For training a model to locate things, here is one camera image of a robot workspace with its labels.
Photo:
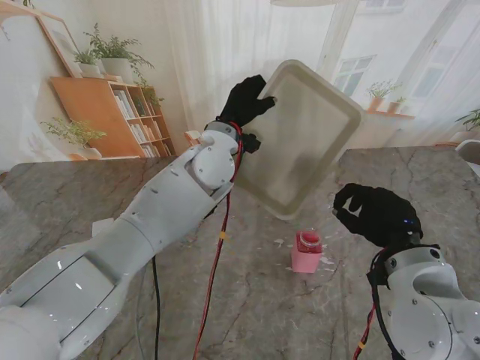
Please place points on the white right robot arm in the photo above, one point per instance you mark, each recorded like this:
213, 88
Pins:
423, 300

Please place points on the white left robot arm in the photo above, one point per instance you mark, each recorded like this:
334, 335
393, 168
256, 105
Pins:
150, 225

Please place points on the cream baking tray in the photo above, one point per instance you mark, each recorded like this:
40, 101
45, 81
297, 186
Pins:
300, 142

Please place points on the pink square jar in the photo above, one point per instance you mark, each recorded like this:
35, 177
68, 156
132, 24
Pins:
303, 258

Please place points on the printed room scene backdrop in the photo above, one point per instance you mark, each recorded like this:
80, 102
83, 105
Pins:
150, 56

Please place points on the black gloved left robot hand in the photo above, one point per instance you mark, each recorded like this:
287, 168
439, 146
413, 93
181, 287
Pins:
243, 101

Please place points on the white square jar cap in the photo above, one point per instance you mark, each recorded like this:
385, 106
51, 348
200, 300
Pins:
99, 227

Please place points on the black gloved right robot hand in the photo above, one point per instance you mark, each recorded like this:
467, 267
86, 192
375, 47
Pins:
386, 217

